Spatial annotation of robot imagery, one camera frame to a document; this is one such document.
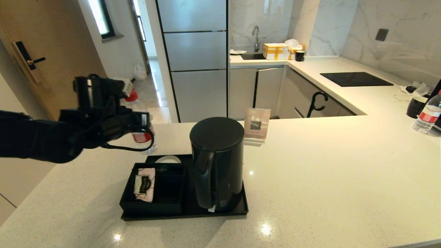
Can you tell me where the clear plastic water bottle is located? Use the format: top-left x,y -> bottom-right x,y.
412,90 -> 441,134
125,90 -> 160,155

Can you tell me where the black electric kettle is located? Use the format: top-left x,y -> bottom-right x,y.
189,117 -> 245,211

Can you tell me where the pink tea bag packet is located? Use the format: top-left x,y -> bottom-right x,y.
134,168 -> 156,203

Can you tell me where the white plastic bag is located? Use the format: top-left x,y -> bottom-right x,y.
133,63 -> 148,80

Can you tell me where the white round coaster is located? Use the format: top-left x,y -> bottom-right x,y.
155,155 -> 182,164

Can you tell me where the dark framed window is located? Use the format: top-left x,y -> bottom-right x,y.
88,0 -> 116,39

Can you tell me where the silver refrigerator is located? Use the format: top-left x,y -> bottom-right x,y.
156,0 -> 230,123

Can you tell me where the brown wooden door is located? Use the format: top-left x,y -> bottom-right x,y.
0,0 -> 118,121

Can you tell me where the black compartment box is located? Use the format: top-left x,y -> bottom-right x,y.
119,163 -> 188,215

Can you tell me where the black serving tray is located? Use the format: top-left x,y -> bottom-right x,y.
120,154 -> 249,221

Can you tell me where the grey cabinet door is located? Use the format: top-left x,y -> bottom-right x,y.
229,68 -> 257,120
256,68 -> 284,118

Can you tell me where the kitchen sink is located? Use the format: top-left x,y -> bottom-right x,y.
240,52 -> 266,61

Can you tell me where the QR code sign stand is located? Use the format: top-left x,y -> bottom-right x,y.
243,107 -> 271,147

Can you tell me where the large yellow taped box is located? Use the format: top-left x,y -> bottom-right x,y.
263,43 -> 290,61

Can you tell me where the grey drawer cabinet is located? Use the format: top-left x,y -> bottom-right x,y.
277,66 -> 357,119

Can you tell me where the black induction cooktop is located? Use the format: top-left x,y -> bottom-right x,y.
320,72 -> 394,87

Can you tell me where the black mug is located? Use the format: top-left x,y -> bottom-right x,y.
406,96 -> 428,119

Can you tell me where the crumpled clear plastic wrap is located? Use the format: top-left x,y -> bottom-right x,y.
400,81 -> 431,97

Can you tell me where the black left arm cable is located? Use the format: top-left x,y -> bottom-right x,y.
101,127 -> 154,152

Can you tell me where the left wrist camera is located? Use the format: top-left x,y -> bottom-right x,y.
140,112 -> 153,131

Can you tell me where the black door lock handle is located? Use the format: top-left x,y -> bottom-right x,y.
12,41 -> 46,71

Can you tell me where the black hook handle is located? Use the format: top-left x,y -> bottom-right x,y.
307,91 -> 328,118

